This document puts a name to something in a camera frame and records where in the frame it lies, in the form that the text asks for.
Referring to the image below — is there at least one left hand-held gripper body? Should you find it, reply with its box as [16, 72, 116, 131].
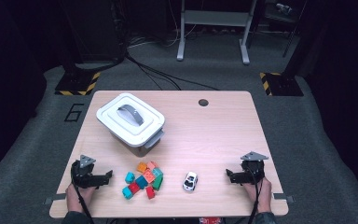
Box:
[70, 154, 107, 189]

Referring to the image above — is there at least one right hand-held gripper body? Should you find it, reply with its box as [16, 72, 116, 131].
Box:
[233, 151, 269, 185]

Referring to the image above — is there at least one red building block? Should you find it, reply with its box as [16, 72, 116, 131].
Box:
[145, 186, 157, 201]
[128, 181, 141, 194]

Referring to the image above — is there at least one dark blue building block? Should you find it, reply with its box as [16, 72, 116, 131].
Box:
[135, 175, 149, 190]

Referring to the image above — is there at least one salmon building block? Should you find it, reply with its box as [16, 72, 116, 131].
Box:
[143, 170, 157, 184]

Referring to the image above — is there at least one white toy car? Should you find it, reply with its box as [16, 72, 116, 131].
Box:
[182, 171, 200, 193]

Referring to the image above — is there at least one transparent grey storage box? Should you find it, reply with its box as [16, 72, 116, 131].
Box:
[107, 128, 166, 159]

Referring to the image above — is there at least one green building block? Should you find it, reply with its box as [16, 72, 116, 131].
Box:
[151, 175, 164, 191]

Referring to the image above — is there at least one white box lid grey handle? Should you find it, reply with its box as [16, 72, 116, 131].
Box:
[95, 92, 166, 148]

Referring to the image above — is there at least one person's left hand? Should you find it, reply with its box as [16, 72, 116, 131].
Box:
[64, 182, 97, 215]

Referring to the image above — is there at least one person's right hand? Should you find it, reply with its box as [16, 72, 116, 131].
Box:
[241, 176, 273, 215]

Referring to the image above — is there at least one red patterned object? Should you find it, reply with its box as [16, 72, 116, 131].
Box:
[199, 217, 224, 224]

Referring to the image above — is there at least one black striped stand base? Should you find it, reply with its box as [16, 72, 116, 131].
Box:
[54, 72, 102, 96]
[259, 72, 305, 97]

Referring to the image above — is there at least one black cabinet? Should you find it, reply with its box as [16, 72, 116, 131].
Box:
[59, 0, 129, 63]

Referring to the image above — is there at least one grey device on stand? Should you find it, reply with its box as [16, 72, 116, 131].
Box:
[274, 2, 293, 16]

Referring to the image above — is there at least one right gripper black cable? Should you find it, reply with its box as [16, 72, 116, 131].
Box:
[248, 167, 265, 224]

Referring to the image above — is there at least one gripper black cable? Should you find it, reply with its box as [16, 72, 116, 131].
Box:
[74, 182, 95, 224]
[248, 167, 265, 224]

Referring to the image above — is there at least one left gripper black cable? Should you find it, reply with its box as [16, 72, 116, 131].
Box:
[74, 182, 95, 224]

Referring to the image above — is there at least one grey table edge bracket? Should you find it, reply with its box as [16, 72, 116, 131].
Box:
[44, 193, 67, 205]
[272, 192, 295, 203]

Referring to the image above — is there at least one black floor cable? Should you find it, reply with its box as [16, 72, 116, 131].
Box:
[127, 55, 220, 91]
[125, 54, 182, 91]

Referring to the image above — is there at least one white floor cable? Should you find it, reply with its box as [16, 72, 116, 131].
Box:
[127, 31, 181, 49]

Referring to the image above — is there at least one white metal stand frame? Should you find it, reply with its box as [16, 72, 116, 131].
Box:
[176, 0, 259, 65]

